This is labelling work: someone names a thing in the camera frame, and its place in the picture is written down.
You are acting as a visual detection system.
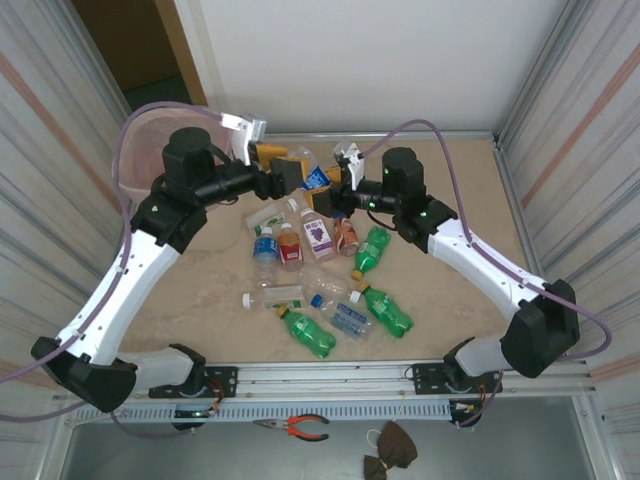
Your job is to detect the green soda bottle yellow cap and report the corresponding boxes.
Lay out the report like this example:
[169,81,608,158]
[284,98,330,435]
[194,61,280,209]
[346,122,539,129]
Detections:
[357,282,416,340]
[348,225,394,281]
[275,305,339,360]

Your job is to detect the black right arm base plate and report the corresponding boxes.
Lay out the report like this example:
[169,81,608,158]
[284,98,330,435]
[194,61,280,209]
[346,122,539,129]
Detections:
[405,362,501,397]

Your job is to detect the clear bottle white cap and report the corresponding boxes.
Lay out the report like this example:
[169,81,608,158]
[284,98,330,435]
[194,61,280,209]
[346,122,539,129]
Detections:
[299,267,362,305]

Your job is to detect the small brown cloth pouch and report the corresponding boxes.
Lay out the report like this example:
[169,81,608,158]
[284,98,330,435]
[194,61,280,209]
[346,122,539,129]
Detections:
[363,454,390,480]

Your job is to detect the aluminium mounting rail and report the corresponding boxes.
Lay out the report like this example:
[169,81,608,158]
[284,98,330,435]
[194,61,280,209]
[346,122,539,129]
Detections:
[202,360,599,401]

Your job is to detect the clear bottle blue cap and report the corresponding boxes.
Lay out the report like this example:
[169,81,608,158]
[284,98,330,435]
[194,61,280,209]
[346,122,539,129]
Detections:
[309,293,374,341]

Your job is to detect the clear bottle blue label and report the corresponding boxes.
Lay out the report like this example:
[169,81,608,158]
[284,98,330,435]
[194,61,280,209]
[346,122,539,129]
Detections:
[297,144,331,194]

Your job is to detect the white slotted cable duct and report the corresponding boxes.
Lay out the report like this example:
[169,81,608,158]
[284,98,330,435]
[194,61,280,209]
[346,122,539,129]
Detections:
[74,401,454,425]

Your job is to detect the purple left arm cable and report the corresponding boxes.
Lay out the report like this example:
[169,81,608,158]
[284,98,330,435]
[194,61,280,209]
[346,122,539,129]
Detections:
[0,101,224,441]

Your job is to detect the brown cloth mask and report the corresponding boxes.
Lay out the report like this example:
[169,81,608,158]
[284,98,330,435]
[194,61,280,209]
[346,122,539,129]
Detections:
[367,420,419,471]

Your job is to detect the small blue label bottle white cap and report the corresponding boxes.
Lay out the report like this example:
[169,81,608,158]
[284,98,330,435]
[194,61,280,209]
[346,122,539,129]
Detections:
[251,225,281,289]

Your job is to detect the orange handled pliers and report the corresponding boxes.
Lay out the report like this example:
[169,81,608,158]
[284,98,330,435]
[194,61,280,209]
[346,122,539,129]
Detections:
[252,413,331,443]

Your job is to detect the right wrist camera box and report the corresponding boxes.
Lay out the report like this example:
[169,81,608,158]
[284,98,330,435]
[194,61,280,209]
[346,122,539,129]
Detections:
[333,142,365,190]

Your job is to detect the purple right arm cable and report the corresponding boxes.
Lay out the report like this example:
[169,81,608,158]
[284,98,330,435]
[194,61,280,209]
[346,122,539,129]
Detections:
[360,118,614,429]

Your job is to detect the purple grape label bottle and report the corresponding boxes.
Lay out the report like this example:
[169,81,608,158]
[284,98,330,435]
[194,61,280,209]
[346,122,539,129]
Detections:
[298,208,337,265]

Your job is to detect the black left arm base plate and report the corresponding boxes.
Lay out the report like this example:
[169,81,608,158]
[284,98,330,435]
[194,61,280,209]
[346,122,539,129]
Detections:
[149,366,239,401]

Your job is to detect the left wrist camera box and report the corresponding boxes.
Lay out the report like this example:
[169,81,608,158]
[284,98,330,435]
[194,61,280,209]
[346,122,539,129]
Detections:
[219,112,266,166]

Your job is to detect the clear bottle green leaf label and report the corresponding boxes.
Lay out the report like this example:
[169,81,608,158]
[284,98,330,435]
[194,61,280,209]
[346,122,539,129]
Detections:
[241,284,305,311]
[244,198,300,234]

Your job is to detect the thin aluminium frame bar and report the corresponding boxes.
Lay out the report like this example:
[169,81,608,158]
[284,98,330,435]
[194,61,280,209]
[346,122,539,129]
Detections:
[262,130,496,143]

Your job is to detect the black controller board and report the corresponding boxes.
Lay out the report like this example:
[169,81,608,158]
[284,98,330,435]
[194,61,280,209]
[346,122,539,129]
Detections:
[172,405,221,432]
[448,398,486,430]

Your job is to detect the ribbed translucent plastic bin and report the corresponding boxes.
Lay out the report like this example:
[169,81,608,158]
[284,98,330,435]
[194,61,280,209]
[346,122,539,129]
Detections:
[110,106,241,201]

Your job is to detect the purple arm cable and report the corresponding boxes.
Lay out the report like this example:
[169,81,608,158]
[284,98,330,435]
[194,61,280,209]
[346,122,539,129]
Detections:
[0,101,224,441]
[360,118,614,429]

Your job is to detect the brown Nescafe coffee bottle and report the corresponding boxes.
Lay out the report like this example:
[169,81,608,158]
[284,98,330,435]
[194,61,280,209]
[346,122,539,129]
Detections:
[332,214,361,258]

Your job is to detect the brown wooden door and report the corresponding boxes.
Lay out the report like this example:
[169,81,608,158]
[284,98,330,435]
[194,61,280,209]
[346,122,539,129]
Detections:
[72,0,210,114]

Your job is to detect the red label orange drink bottle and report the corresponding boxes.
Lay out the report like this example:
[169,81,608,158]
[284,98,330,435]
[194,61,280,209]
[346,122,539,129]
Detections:
[276,222,305,273]

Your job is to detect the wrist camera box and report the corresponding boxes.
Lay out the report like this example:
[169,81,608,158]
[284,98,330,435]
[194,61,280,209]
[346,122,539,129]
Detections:
[219,112,266,166]
[333,142,365,190]

